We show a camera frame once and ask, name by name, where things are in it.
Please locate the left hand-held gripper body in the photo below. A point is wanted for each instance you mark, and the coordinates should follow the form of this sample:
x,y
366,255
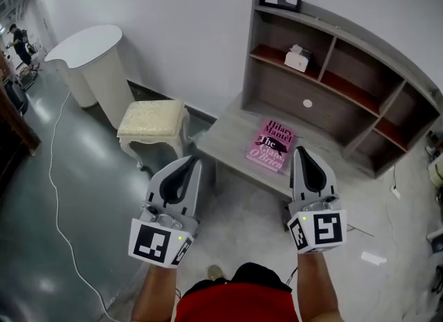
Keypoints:
x,y
149,241

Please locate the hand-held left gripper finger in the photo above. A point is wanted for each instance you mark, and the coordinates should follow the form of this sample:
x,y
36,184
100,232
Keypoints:
x,y
192,196
155,189

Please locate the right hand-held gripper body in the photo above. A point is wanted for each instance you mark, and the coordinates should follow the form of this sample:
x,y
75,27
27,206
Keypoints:
x,y
325,230

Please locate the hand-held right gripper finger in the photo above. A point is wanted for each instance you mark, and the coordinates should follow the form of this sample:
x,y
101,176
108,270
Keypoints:
x,y
297,185
328,182

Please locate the grey wooden shelf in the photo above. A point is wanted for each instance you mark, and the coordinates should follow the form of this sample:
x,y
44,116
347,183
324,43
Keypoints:
x,y
349,106

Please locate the white pack of tissues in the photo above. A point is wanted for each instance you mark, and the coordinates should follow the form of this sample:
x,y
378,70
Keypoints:
x,y
297,60

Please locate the person's right forearm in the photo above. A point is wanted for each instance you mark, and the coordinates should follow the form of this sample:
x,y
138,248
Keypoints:
x,y
315,286

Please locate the person's left forearm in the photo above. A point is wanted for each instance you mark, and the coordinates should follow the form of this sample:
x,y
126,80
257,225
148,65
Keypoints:
x,y
154,296

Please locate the pink book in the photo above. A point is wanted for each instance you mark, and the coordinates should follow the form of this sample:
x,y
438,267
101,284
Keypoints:
x,y
270,145

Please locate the white paper sheet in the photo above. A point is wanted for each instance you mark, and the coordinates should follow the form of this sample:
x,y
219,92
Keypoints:
x,y
373,258

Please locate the grey low table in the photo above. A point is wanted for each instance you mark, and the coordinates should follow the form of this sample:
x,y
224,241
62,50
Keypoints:
x,y
228,140

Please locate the white power adapter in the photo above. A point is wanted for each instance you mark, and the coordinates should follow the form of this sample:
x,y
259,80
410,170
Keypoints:
x,y
396,192

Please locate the cream upholstered stool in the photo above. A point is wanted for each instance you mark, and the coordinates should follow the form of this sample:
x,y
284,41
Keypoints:
x,y
150,118

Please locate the person's shoe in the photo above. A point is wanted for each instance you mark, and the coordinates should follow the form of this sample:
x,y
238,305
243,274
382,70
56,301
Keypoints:
x,y
215,272

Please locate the person's black shorts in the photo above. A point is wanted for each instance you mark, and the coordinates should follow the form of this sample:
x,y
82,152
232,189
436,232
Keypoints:
x,y
263,274

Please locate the white round sticker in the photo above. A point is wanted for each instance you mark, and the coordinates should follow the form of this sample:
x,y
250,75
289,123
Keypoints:
x,y
307,103

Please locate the person's red shirt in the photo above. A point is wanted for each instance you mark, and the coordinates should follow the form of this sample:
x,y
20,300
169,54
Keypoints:
x,y
239,305

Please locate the white round counter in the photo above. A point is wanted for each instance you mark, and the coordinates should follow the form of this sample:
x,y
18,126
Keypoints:
x,y
100,71

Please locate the brown wooden cabinet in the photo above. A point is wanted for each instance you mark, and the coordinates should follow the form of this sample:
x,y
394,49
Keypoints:
x,y
14,133

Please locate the black chair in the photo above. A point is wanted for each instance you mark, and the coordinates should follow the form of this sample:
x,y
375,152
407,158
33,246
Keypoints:
x,y
15,97

